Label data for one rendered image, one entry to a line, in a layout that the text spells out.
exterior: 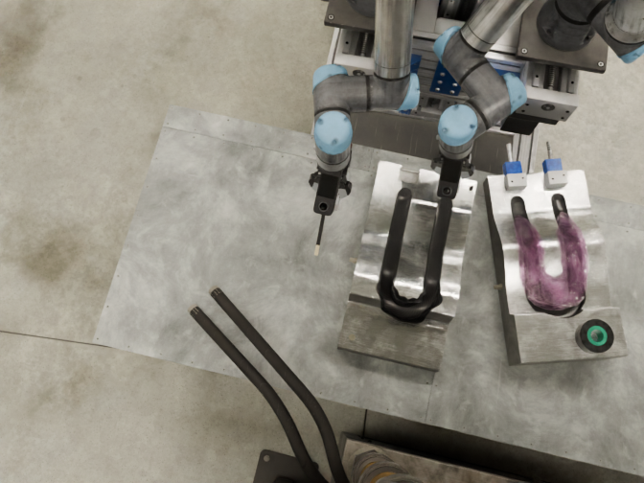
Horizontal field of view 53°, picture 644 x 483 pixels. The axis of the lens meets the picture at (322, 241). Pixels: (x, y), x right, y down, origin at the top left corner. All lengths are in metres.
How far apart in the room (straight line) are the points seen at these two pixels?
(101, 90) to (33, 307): 0.95
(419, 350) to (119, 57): 1.95
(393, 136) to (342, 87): 1.16
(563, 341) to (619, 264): 0.32
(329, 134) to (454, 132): 0.25
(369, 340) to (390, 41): 0.73
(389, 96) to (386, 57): 0.09
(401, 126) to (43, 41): 1.62
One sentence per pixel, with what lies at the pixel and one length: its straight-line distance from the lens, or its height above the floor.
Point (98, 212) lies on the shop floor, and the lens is 2.76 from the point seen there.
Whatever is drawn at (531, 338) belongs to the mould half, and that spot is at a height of 0.91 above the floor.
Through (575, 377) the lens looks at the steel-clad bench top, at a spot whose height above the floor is 0.80.
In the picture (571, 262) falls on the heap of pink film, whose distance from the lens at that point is 1.72.
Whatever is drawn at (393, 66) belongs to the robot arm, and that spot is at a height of 1.33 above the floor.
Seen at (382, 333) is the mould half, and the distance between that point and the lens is 1.63.
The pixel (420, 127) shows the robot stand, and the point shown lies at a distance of 2.53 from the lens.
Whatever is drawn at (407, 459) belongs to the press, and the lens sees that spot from 1.70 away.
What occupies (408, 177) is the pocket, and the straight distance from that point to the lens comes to 1.74.
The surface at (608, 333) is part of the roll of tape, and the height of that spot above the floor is 0.95.
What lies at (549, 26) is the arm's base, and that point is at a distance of 1.77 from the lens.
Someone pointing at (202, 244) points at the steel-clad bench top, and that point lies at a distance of 1.76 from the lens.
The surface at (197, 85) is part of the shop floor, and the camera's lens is 2.87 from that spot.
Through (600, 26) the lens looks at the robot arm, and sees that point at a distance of 1.64.
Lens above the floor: 2.47
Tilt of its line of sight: 75 degrees down
